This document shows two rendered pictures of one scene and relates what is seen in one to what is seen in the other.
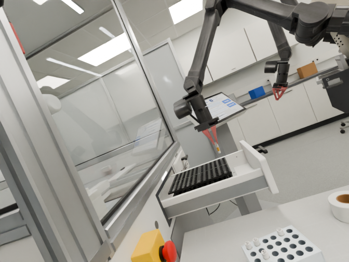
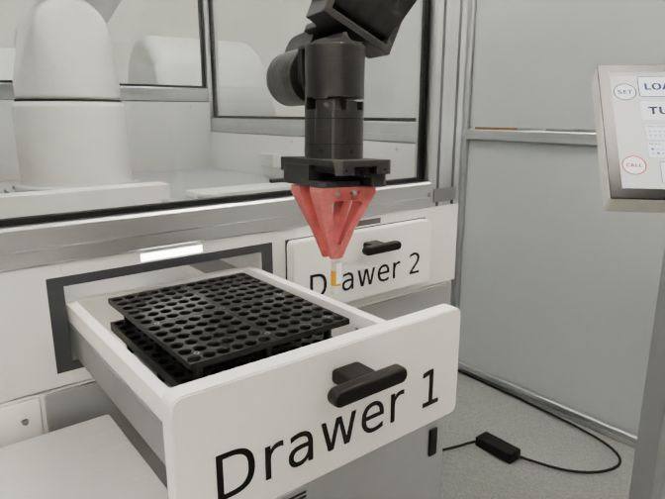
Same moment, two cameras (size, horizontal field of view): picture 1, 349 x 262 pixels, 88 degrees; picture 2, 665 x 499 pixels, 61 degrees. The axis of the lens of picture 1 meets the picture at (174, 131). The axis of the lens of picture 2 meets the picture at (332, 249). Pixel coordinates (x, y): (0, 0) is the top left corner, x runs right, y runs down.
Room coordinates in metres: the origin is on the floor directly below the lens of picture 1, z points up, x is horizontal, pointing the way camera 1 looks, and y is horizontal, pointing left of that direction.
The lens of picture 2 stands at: (0.31, -0.49, 1.11)
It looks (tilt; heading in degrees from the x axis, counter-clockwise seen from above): 14 degrees down; 41
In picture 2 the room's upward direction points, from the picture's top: straight up
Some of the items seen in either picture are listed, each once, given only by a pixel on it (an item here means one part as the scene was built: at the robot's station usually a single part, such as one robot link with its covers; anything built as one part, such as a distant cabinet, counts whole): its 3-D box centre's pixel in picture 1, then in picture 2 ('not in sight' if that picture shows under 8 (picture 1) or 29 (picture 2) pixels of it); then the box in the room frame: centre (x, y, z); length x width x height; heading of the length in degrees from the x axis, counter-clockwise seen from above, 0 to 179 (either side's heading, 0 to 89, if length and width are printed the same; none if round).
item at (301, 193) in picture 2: (213, 132); (336, 212); (0.72, -0.14, 1.01); 0.07 x 0.07 x 0.09; 76
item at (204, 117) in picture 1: (204, 117); (333, 139); (0.73, -0.13, 1.08); 0.10 x 0.07 x 0.07; 76
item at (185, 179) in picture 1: (202, 181); (224, 335); (0.67, -0.02, 0.87); 0.22 x 0.18 x 0.06; 79
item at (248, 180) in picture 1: (200, 183); (220, 337); (0.67, -0.01, 0.86); 0.40 x 0.26 x 0.06; 79
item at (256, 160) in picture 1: (254, 161); (336, 402); (0.63, -0.22, 0.87); 0.29 x 0.02 x 0.11; 169
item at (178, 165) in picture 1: (182, 165); (365, 262); (1.00, 0.03, 0.87); 0.29 x 0.02 x 0.11; 169
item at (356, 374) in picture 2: (258, 150); (358, 378); (0.63, -0.25, 0.91); 0.07 x 0.04 x 0.01; 169
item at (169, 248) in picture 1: (168, 252); not in sight; (0.36, 0.11, 0.88); 0.04 x 0.03 x 0.04; 169
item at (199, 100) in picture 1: (196, 104); (332, 73); (0.73, -0.13, 1.14); 0.07 x 0.06 x 0.07; 71
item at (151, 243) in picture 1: (153, 256); not in sight; (0.37, 0.14, 0.88); 0.07 x 0.05 x 0.07; 169
